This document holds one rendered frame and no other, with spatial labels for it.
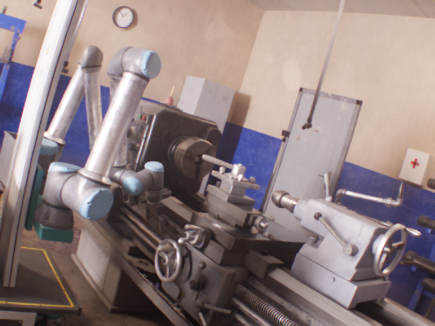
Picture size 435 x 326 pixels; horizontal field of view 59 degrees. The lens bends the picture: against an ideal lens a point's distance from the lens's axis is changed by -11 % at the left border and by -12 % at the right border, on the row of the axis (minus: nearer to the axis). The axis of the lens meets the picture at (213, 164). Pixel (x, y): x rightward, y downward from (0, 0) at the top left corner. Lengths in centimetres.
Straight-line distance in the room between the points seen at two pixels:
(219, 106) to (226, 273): 479
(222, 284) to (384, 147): 380
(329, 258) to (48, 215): 119
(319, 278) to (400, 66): 406
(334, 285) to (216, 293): 49
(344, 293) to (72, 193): 115
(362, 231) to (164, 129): 148
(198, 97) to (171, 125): 346
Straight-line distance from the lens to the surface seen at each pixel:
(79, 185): 174
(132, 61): 178
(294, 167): 599
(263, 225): 178
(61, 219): 189
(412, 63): 541
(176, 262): 196
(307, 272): 178
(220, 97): 636
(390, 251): 172
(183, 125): 276
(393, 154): 520
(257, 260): 182
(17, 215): 200
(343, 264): 171
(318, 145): 580
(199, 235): 182
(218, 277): 180
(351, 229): 175
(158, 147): 270
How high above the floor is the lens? 137
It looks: 6 degrees down
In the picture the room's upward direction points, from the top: 17 degrees clockwise
